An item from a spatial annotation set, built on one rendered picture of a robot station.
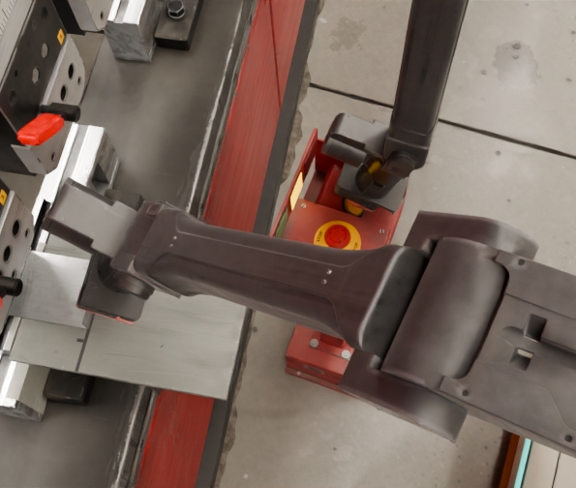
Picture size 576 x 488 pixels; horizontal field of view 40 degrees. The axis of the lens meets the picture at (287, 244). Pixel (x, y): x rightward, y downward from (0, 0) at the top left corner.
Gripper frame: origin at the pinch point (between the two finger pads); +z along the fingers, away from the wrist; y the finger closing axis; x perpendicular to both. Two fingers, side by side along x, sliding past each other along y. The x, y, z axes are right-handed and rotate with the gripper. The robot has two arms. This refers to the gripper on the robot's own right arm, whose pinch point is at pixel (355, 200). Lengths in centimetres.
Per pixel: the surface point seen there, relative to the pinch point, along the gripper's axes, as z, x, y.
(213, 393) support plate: -25.0, 41.1, 11.4
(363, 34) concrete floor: 77, -86, 3
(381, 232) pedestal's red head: -6.5, 6.1, -4.5
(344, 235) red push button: -8.0, 9.7, 1.1
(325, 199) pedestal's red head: -0.3, 2.2, 4.7
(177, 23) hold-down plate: -7.6, -11.5, 37.1
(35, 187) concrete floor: 95, -9, 69
